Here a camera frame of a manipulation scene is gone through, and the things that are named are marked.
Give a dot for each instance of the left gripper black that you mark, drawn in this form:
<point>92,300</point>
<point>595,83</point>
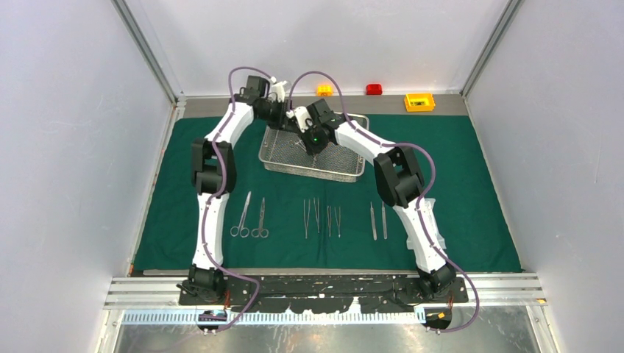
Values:
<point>283,121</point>

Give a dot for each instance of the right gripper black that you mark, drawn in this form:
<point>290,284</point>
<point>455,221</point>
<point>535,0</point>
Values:
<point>312,148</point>

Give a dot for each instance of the metal mesh tray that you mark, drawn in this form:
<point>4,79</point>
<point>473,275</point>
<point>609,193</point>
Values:
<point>279,153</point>

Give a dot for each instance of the thin steel tweezers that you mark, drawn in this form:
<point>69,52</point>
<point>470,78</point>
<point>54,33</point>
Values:
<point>337,214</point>

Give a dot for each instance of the steel spatula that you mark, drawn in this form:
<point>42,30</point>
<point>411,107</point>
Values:
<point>316,203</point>

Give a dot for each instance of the long steel forceps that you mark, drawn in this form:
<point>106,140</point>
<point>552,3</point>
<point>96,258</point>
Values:
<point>306,215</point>

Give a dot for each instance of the green surgical cloth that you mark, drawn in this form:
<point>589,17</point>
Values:
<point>467,210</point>

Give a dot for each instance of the steel scalpel handle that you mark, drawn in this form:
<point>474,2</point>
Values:
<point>373,221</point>
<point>384,221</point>

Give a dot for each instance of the steel scissors blade pair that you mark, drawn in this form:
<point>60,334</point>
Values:
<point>260,231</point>

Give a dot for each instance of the surgical scissors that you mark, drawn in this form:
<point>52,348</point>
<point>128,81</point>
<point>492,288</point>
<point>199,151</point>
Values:
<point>241,230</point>

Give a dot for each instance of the surgical forceps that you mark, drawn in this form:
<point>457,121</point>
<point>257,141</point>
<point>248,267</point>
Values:
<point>300,144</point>

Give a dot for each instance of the white paper packet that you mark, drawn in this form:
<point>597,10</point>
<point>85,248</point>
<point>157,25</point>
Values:
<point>418,218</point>

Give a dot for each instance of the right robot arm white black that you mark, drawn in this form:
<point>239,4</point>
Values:
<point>399,182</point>

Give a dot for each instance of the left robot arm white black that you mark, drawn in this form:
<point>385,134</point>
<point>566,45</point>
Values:
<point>214,175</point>

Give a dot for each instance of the orange toy brick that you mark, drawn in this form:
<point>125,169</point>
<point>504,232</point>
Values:
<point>324,90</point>

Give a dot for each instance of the red toy brick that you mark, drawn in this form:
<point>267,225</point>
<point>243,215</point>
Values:
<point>374,89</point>

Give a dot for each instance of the yellow toy block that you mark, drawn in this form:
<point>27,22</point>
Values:
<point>419,102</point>

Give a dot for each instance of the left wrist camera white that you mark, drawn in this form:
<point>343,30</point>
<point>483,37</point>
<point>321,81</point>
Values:
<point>277,90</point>

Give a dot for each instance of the aluminium frame rail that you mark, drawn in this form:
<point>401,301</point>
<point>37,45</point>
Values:
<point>510,289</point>

